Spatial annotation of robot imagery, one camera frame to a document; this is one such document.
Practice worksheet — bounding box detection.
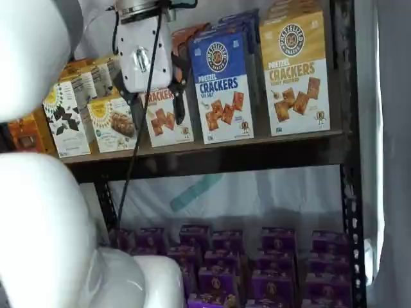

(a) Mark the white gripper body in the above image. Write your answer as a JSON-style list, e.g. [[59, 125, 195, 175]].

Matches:
[[116, 14, 173, 94]]

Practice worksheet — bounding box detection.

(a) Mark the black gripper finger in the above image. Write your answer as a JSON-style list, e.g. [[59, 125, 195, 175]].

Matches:
[[169, 51, 191, 126], [112, 72, 144, 132]]

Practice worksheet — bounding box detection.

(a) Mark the yellow honey mustard cracker box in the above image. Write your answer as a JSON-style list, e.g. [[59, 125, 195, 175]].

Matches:
[[259, 10, 331, 137]]

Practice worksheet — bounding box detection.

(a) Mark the mint chocolate sweet thins box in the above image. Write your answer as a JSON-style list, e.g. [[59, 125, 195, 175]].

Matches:
[[59, 71, 97, 101], [69, 62, 112, 97], [92, 57, 123, 89], [43, 81, 92, 158]]

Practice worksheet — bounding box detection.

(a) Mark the orange cheddar cracker box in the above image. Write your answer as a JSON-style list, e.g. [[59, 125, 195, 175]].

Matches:
[[141, 89, 195, 148], [171, 25, 209, 40], [172, 37, 191, 54]]

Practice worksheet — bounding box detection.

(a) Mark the almond flour bar box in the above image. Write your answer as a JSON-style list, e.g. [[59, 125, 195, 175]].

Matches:
[[86, 97, 139, 154]]

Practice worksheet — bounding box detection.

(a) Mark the blue sea salt cracker box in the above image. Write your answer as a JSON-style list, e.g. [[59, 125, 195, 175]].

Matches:
[[188, 30, 256, 145], [198, 19, 258, 107], [216, 8, 261, 97]]

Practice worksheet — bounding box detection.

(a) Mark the black metal shelf rack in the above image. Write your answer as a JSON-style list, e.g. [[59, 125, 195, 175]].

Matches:
[[59, 0, 367, 308]]

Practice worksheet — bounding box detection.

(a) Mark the brown wooden shelf board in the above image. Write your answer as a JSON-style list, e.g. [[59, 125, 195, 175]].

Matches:
[[59, 128, 353, 164]]

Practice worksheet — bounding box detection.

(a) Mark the brown orange snack box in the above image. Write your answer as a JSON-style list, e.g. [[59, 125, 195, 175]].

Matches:
[[6, 110, 49, 155]]

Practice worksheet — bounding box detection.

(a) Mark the purple snack box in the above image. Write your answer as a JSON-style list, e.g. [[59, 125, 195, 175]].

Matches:
[[313, 230, 350, 257], [179, 266, 200, 295], [256, 250, 295, 273], [198, 266, 239, 298], [308, 255, 351, 280], [167, 245, 199, 269], [204, 250, 241, 270], [179, 224, 212, 250], [304, 276, 353, 308], [117, 228, 139, 254], [139, 227, 167, 256], [245, 298, 292, 308], [211, 230, 244, 254], [251, 269, 295, 302], [261, 227, 297, 254], [187, 293, 240, 308]]

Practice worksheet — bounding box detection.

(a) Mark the white backdrop sheet teal print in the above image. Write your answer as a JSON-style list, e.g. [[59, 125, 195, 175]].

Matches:
[[72, 0, 346, 248]]

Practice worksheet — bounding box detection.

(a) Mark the pale grey curtain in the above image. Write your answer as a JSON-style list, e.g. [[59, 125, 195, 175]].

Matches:
[[353, 0, 411, 308]]

